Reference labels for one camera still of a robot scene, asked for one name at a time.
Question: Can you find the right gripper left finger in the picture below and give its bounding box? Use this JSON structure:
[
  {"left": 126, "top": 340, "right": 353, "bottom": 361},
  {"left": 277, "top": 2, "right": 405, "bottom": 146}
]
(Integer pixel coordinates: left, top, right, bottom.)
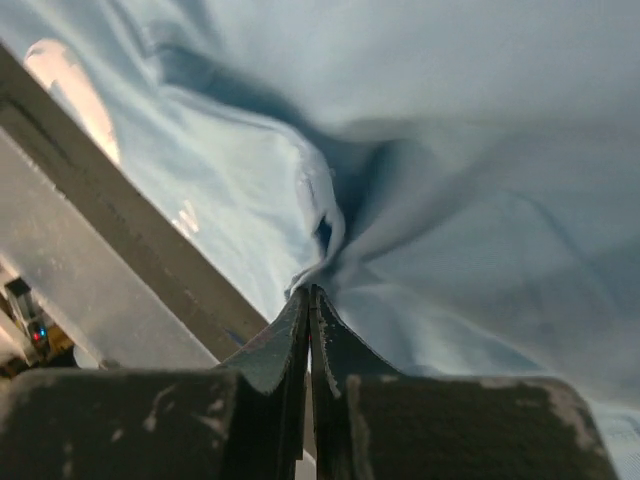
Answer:
[{"left": 1, "top": 289, "right": 309, "bottom": 479}]

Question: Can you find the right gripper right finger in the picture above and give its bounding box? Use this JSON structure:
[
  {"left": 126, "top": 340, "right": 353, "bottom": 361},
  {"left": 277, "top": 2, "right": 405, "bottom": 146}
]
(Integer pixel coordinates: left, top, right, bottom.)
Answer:
[{"left": 309, "top": 286, "right": 616, "bottom": 479}]

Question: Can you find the light blue printed t-shirt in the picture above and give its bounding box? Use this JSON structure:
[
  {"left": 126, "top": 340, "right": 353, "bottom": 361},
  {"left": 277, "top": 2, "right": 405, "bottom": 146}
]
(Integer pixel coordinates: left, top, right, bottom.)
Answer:
[{"left": 1, "top": 1, "right": 639, "bottom": 456}]

